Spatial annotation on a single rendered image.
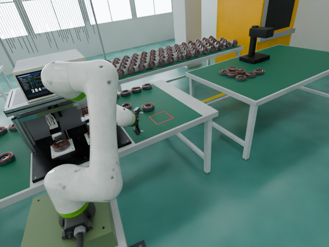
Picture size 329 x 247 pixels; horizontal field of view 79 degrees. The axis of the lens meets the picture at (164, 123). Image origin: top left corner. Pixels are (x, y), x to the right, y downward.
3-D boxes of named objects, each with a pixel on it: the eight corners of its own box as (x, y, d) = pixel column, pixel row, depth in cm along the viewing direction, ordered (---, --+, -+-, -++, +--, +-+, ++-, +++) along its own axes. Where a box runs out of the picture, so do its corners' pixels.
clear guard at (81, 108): (118, 109, 134) (116, 101, 131) (82, 121, 125) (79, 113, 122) (105, 93, 159) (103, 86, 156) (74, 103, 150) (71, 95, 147)
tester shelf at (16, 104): (110, 87, 151) (109, 82, 149) (7, 117, 126) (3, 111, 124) (97, 73, 185) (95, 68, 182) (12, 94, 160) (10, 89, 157)
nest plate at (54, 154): (75, 150, 140) (74, 148, 140) (52, 159, 135) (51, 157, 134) (72, 139, 152) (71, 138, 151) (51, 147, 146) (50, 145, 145)
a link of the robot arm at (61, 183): (87, 219, 78) (74, 184, 69) (50, 218, 80) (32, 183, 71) (100, 193, 89) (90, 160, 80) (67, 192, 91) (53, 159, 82)
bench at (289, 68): (339, 110, 284) (362, 56, 243) (246, 163, 216) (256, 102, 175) (270, 86, 367) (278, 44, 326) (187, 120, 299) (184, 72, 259)
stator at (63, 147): (72, 147, 141) (70, 143, 139) (56, 155, 136) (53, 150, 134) (68, 140, 149) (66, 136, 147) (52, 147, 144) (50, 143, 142)
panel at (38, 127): (112, 114, 179) (104, 82, 162) (31, 142, 154) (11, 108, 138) (112, 113, 179) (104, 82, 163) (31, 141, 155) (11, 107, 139)
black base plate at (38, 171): (131, 143, 144) (130, 140, 143) (33, 183, 120) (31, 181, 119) (112, 116, 179) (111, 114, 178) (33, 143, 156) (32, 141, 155)
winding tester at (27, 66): (93, 85, 147) (84, 56, 136) (27, 103, 131) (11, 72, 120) (83, 72, 176) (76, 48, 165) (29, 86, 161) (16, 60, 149)
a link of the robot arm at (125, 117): (123, 130, 109) (132, 111, 109) (105, 119, 112) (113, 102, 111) (132, 130, 123) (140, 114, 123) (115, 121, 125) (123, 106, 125)
